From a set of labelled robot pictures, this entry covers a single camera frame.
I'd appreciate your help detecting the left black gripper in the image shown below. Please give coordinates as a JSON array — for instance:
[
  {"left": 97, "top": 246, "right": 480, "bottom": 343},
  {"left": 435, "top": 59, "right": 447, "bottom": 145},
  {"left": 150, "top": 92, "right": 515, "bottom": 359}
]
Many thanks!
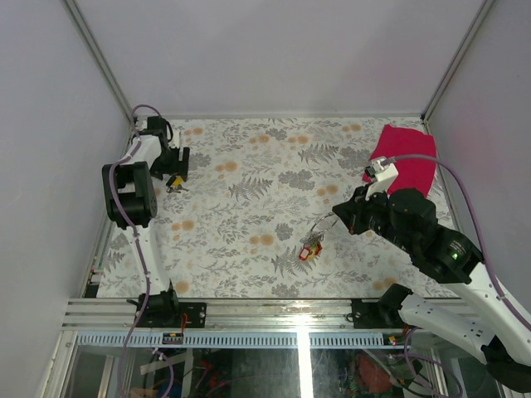
[{"left": 147, "top": 145, "right": 186, "bottom": 182}]

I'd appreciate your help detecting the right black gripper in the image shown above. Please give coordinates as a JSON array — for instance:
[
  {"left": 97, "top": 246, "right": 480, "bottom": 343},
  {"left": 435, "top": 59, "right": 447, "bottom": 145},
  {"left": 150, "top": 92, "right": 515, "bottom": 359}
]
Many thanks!
[{"left": 332, "top": 182, "right": 416, "bottom": 253}]

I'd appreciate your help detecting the black key tag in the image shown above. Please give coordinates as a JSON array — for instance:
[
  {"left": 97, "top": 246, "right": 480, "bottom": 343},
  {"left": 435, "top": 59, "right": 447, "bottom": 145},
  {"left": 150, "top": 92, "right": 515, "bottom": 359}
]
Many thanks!
[{"left": 166, "top": 176, "right": 177, "bottom": 187}]

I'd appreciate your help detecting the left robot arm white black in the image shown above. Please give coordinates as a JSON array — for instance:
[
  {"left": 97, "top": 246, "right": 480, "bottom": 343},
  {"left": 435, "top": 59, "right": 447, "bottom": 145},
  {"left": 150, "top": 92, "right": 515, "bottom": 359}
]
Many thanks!
[{"left": 102, "top": 116, "right": 190, "bottom": 328}]

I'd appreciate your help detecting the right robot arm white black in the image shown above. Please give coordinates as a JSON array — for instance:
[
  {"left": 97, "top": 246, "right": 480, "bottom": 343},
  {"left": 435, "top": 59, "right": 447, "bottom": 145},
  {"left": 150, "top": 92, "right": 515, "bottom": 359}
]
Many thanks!
[{"left": 332, "top": 187, "right": 530, "bottom": 393}]

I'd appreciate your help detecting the loose silver key left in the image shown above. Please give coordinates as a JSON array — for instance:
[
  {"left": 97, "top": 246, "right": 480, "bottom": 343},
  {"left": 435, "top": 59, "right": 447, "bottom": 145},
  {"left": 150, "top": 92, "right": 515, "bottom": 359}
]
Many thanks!
[{"left": 167, "top": 186, "right": 188, "bottom": 193}]

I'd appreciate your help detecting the red window key tag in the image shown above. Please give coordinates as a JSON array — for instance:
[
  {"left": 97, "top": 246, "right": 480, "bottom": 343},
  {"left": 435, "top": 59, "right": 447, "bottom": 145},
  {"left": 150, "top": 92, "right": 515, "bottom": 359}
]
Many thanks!
[{"left": 299, "top": 246, "right": 314, "bottom": 261}]

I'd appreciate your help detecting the red folded cloth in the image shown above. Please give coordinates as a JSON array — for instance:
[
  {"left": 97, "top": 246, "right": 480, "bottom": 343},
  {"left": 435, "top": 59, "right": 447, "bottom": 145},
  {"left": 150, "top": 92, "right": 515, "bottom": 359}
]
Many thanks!
[{"left": 368, "top": 124, "right": 436, "bottom": 197}]

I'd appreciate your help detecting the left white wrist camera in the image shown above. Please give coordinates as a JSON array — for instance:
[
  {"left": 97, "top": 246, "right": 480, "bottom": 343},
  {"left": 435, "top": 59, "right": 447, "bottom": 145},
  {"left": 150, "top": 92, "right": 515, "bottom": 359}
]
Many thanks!
[{"left": 172, "top": 131, "right": 183, "bottom": 148}]

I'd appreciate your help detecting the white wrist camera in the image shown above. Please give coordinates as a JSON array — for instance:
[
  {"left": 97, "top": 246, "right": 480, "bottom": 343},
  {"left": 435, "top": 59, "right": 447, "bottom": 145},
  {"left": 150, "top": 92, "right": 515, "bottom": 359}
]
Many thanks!
[
  {"left": 365, "top": 158, "right": 398, "bottom": 201},
  {"left": 172, "top": 131, "right": 183, "bottom": 148}
]

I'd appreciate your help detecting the yellow key tag on ring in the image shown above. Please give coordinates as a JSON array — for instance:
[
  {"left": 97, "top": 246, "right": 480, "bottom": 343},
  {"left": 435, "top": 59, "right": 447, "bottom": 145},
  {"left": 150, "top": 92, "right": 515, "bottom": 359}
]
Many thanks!
[{"left": 311, "top": 243, "right": 323, "bottom": 258}]

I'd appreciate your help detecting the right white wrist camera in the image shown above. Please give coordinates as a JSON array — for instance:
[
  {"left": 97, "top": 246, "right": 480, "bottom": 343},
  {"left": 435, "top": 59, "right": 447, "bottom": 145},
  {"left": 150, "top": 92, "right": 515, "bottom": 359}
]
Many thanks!
[{"left": 365, "top": 158, "right": 398, "bottom": 201}]

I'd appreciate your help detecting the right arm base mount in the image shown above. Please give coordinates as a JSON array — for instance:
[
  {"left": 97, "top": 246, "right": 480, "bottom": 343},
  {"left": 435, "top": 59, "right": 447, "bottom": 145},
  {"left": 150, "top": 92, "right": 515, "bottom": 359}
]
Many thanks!
[{"left": 345, "top": 284, "right": 412, "bottom": 329}]

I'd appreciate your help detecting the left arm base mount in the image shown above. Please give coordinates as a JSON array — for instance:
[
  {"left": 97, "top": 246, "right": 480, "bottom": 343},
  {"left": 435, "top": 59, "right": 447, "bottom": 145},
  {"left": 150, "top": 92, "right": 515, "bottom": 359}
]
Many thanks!
[{"left": 127, "top": 290, "right": 207, "bottom": 329}]

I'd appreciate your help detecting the aluminium front rail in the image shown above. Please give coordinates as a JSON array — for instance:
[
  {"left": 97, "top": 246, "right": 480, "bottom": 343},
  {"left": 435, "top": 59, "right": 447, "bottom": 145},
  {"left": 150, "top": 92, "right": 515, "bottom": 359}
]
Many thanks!
[{"left": 61, "top": 298, "right": 407, "bottom": 348}]

